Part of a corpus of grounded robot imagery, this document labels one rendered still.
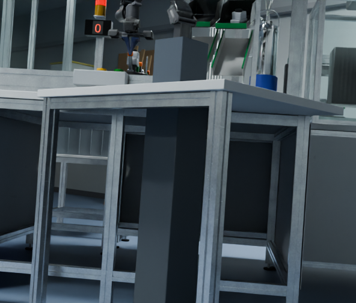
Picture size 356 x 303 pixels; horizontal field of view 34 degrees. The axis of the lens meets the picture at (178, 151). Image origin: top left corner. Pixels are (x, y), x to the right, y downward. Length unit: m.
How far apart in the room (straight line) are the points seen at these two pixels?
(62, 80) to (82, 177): 6.61
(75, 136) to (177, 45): 2.53
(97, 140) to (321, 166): 2.02
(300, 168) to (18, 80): 1.19
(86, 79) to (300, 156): 0.88
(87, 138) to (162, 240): 2.52
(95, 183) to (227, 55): 6.39
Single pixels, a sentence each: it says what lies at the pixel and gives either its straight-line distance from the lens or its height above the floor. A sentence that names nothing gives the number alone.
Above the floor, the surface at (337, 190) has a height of 0.53.
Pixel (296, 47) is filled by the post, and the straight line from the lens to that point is 3.66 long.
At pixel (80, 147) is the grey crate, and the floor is 0.68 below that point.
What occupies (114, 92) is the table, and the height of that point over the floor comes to 0.83.
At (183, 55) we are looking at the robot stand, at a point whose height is 0.99.
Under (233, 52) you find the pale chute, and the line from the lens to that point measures 2.57.
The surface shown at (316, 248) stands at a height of 0.24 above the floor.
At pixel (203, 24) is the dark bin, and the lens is 2.49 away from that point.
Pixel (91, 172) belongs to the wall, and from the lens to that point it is 8.86.
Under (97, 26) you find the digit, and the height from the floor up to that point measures 1.21.
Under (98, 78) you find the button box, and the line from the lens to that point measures 2.34.
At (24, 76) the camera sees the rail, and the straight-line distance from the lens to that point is 2.50.
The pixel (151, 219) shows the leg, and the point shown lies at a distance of 2.09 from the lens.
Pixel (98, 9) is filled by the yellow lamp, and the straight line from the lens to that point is 2.76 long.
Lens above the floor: 0.63
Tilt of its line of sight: 1 degrees up
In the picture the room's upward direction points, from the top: 4 degrees clockwise
